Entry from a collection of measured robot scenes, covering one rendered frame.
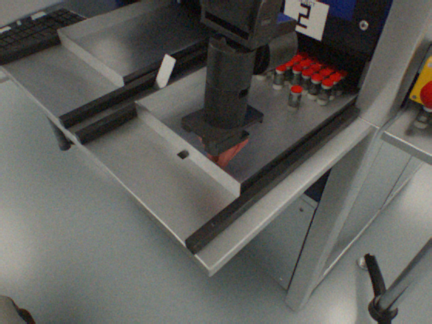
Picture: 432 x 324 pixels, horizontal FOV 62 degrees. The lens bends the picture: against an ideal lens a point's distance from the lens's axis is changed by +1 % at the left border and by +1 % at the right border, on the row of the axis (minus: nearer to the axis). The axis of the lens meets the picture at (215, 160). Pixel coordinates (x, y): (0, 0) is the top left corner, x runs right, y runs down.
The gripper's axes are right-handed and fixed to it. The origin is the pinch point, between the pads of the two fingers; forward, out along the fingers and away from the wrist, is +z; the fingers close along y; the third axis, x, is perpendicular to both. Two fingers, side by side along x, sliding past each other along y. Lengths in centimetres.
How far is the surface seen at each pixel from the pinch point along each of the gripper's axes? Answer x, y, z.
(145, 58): 35.5, 12.3, 0.3
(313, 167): -9.5, 12.4, 0.5
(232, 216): -8.0, -4.8, 0.8
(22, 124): 156, 13, 89
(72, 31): 54, 5, -1
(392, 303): -32, 51, 63
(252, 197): -7.8, -0.6, 0.1
